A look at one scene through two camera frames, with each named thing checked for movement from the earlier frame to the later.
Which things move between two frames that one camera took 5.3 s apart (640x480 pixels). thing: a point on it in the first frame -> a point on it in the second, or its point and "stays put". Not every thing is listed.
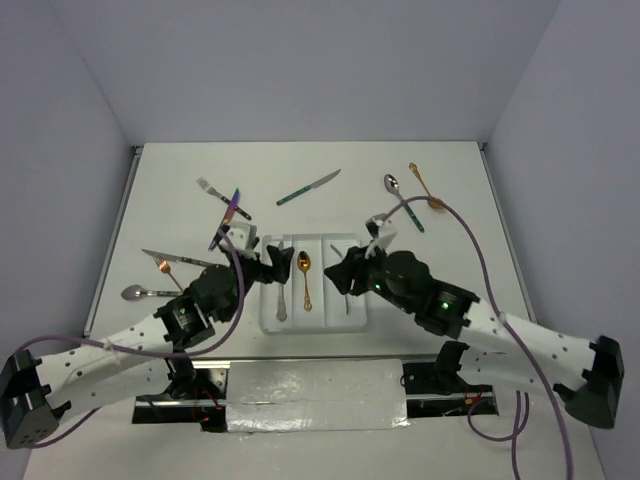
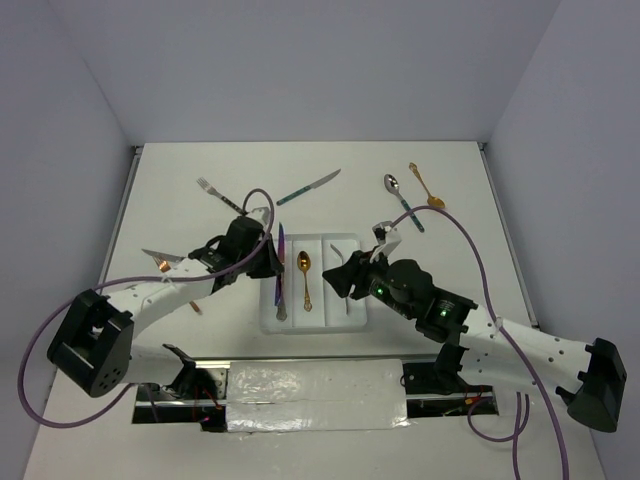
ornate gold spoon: x=304 y=263 stays put
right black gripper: x=353 y=265 stays put
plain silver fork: x=353 y=283 stays put
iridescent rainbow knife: x=232 y=208 -> x=281 y=254
